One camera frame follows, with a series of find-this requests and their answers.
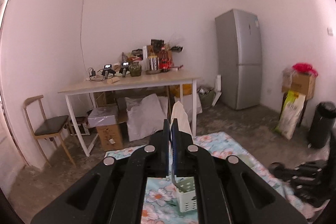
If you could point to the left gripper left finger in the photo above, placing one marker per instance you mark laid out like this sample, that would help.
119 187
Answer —
113 191

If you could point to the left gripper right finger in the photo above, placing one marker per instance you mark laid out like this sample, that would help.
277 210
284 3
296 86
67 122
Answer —
227 190

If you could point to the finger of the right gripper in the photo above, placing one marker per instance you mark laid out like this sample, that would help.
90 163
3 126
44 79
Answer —
304 179

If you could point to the white rice paddle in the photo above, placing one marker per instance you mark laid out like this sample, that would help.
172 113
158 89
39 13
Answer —
181 116

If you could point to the green plastic utensil basket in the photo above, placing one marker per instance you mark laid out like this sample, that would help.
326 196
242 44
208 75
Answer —
186 195

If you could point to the floral blue tablecloth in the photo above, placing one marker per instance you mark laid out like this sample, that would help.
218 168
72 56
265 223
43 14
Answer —
160 204

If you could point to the black trash bin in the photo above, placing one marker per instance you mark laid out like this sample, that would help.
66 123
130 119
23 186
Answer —
322 124

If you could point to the cardboard box under table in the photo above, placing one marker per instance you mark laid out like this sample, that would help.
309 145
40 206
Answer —
110 137

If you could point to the rice bag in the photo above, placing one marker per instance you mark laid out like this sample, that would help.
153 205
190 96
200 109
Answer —
290 113

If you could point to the white pillow bag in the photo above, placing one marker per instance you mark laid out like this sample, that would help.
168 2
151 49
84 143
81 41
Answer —
145 116

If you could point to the wooden chair black seat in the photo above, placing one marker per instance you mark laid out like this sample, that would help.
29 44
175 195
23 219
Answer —
51 128

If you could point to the cardboard box with red bag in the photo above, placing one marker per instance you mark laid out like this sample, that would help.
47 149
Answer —
300 78

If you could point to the green glass jar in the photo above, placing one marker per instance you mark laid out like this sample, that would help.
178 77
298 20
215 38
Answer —
135 69

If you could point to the white side table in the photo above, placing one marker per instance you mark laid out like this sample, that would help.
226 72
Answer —
144 81

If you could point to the grey refrigerator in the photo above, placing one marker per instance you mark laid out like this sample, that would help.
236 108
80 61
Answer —
239 58

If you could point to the steel canister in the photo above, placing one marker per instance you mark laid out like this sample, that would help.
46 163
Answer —
153 63

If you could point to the red oil bottle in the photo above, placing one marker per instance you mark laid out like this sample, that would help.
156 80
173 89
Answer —
165 60

